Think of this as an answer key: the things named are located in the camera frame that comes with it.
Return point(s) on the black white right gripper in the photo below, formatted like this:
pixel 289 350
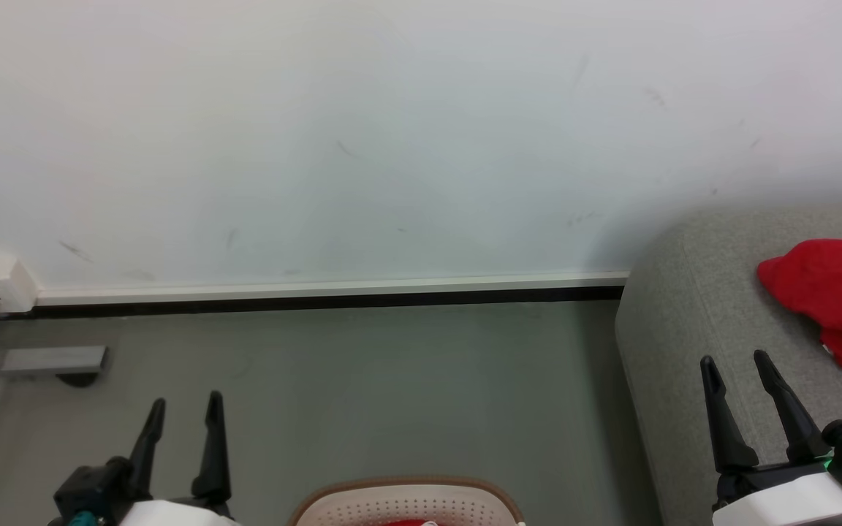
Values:
pixel 794 497

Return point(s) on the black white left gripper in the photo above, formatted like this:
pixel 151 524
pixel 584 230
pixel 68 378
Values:
pixel 96 489

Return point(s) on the red cloth garment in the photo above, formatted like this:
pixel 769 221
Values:
pixel 403 523
pixel 837 292

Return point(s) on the cream perforated laundry basket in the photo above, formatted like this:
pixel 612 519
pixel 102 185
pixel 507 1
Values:
pixel 406 504

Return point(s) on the black round furniture foot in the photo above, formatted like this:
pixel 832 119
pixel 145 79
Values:
pixel 81 379

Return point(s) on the grey fabric sofa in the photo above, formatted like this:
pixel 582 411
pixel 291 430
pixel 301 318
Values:
pixel 684 329

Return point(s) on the white and black baseboard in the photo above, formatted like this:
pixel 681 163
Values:
pixel 319 294

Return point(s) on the grey metal furniture frame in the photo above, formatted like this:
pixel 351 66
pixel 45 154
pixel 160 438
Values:
pixel 52 360

